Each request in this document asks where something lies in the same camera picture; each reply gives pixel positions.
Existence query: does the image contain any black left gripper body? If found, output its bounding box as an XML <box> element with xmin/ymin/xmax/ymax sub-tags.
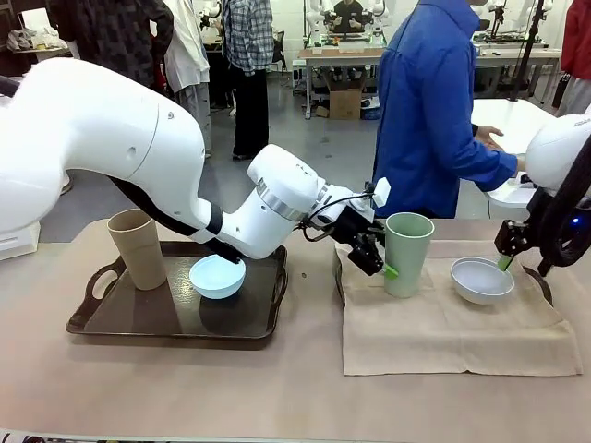
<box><xmin>321</xmin><ymin>207</ymin><xmax>388</xmax><ymax>254</ymax></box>

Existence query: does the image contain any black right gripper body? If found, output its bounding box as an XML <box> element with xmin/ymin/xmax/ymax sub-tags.
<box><xmin>493</xmin><ymin>220</ymin><xmax>541</xmax><ymax>258</ymax></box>

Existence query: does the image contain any white bowl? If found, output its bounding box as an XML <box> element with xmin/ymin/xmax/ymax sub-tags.
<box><xmin>450</xmin><ymin>256</ymin><xmax>516</xmax><ymax>306</ymax></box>

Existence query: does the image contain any pale green tall cup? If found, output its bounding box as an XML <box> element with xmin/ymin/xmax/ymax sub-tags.
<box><xmin>383</xmin><ymin>211</ymin><xmax>437</xmax><ymax>299</ymax></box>

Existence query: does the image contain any beige cloth mat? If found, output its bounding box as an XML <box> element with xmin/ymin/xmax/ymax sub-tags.
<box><xmin>332</xmin><ymin>239</ymin><xmax>585</xmax><ymax>377</ymax></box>

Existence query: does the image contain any light blue bowl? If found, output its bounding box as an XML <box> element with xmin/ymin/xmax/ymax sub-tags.
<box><xmin>188</xmin><ymin>255</ymin><xmax>247</xmax><ymax>301</ymax></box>

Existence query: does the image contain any tan tall cup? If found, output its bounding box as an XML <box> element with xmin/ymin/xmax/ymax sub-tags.
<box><xmin>106</xmin><ymin>208</ymin><xmax>169</xmax><ymax>293</ymax></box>

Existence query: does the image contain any person's right forearm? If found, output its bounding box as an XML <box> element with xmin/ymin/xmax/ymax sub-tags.
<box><xmin>461</xmin><ymin>141</ymin><xmax>519</xmax><ymax>193</ymax></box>

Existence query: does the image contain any dark brown serving tray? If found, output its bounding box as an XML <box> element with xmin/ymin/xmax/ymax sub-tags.
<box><xmin>66</xmin><ymin>241</ymin><xmax>290</xmax><ymax>343</ymax></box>
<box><xmin>332</xmin><ymin>243</ymin><xmax>554</xmax><ymax>311</ymax></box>

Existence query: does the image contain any person's left hand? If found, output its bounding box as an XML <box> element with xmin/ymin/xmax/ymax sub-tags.
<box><xmin>474</xmin><ymin>126</ymin><xmax>505</xmax><ymax>150</ymax></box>

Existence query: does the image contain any white side table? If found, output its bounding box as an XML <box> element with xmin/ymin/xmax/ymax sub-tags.
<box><xmin>470</xmin><ymin>97</ymin><xmax>573</xmax><ymax>210</ymax></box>

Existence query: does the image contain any cardboard box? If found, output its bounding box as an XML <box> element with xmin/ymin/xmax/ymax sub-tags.
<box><xmin>328</xmin><ymin>86</ymin><xmax>363</xmax><ymax>122</ymax></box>

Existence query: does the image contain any person in blue shirt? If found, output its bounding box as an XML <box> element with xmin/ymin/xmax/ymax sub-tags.
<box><xmin>372</xmin><ymin>0</ymin><xmax>519</xmax><ymax>221</ymax></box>

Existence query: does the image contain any long background workbench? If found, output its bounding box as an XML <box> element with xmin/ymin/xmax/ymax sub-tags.
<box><xmin>296</xmin><ymin>47</ymin><xmax>562</xmax><ymax>120</ymax></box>

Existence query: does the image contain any black tripod stand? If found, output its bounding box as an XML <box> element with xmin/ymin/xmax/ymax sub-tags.
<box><xmin>509</xmin><ymin>0</ymin><xmax>547</xmax><ymax>102</ymax></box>

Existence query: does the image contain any person in red jacket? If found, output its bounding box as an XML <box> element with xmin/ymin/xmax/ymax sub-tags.
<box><xmin>551</xmin><ymin>0</ymin><xmax>591</xmax><ymax>119</ymax></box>

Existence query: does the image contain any person in plaid shirt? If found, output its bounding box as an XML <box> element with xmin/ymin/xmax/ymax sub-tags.
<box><xmin>222</xmin><ymin>0</ymin><xmax>275</xmax><ymax>162</ymax></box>

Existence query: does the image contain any person in black clothes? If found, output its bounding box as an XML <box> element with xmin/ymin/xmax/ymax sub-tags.
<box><xmin>328</xmin><ymin>0</ymin><xmax>370</xmax><ymax>34</ymax></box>

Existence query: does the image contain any person in white coat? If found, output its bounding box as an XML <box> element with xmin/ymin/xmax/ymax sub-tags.
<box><xmin>163</xmin><ymin>0</ymin><xmax>214</xmax><ymax>161</ymax></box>

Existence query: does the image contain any person in dark patterned jacket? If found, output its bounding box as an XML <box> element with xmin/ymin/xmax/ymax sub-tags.
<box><xmin>44</xmin><ymin>0</ymin><xmax>175</xmax><ymax>91</ymax></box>

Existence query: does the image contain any white air purifier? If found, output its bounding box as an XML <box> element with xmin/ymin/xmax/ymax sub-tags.
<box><xmin>0</xmin><ymin>220</ymin><xmax>42</xmax><ymax>263</ymax></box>

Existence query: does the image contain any black right arm cable sleeve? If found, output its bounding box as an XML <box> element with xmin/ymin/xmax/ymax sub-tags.
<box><xmin>537</xmin><ymin>137</ymin><xmax>591</xmax><ymax>279</ymax></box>

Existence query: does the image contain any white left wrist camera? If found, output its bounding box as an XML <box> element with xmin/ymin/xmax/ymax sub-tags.
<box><xmin>371</xmin><ymin>176</ymin><xmax>393</xmax><ymax>209</ymax></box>

